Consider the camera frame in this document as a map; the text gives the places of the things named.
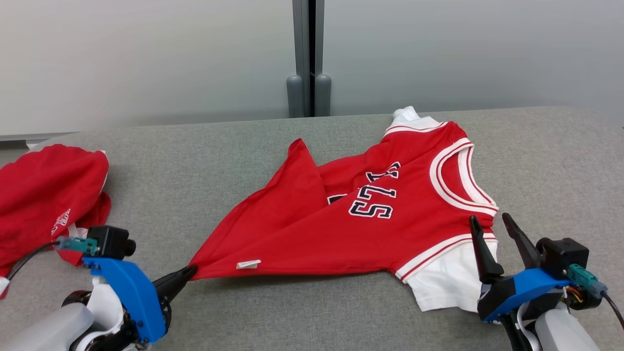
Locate grey partition base rail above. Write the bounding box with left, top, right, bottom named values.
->
left=0, top=132, right=81, bottom=142

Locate grey rounded partition foot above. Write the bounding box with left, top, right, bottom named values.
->
left=286, top=74, right=304, bottom=118
left=315, top=74, right=332, bottom=117

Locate grey partition post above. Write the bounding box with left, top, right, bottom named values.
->
left=292, top=0, right=326, bottom=117

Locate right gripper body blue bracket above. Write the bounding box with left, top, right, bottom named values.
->
left=477, top=267, right=571, bottom=351

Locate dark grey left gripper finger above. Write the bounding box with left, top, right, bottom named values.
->
left=154, top=265, right=198, bottom=289
left=161, top=268, right=198, bottom=304

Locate red basketball shorts white trim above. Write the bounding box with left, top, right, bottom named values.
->
left=0, top=144, right=112, bottom=299

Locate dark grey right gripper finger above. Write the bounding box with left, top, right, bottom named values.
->
left=469, top=215, right=505, bottom=284
left=502, top=213, right=543, bottom=270

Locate red basketball jersey white trim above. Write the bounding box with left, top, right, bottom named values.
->
left=189, top=106, right=500, bottom=312

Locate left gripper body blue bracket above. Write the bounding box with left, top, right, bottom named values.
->
left=73, top=257, right=173, bottom=351

